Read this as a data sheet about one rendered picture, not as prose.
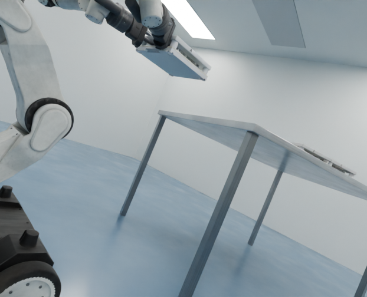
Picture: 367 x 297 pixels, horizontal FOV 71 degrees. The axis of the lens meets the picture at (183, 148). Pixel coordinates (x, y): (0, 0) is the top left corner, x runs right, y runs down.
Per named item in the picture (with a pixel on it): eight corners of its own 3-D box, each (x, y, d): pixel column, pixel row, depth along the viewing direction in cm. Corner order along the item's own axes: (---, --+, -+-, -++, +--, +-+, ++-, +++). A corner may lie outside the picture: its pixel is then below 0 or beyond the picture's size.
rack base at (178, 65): (171, 75, 134) (173, 71, 134) (206, 81, 117) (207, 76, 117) (134, 50, 116) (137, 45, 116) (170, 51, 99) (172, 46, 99)
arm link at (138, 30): (143, 21, 113) (118, 4, 106) (153, 18, 106) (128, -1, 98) (132, 48, 114) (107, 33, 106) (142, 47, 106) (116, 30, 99)
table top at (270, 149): (279, 171, 272) (281, 168, 272) (404, 213, 175) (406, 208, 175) (157, 114, 201) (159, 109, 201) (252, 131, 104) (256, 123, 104)
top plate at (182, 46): (174, 66, 134) (176, 63, 134) (210, 71, 117) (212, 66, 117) (139, 39, 116) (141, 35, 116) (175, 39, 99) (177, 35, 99)
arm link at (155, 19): (167, 2, 89) (158, -21, 78) (171, 32, 88) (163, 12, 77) (136, 10, 91) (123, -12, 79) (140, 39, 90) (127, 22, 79)
